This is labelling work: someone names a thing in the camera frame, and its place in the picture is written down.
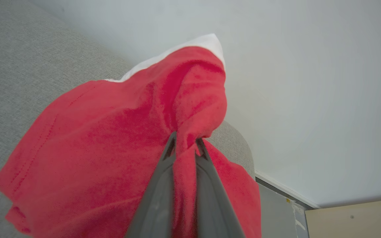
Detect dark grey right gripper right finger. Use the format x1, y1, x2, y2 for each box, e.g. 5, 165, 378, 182
194, 138, 246, 238

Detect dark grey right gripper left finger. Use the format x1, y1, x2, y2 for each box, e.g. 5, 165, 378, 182
126, 131, 178, 238

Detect red shorts with white stripe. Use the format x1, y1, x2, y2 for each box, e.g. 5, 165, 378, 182
0, 33, 263, 238

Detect beige flat panel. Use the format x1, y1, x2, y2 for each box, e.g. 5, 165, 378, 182
305, 197, 381, 238

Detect grey fabric sofa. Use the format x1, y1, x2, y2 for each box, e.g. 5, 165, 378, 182
0, 0, 256, 238

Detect white wall baseboard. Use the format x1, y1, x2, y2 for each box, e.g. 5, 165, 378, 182
255, 170, 320, 210

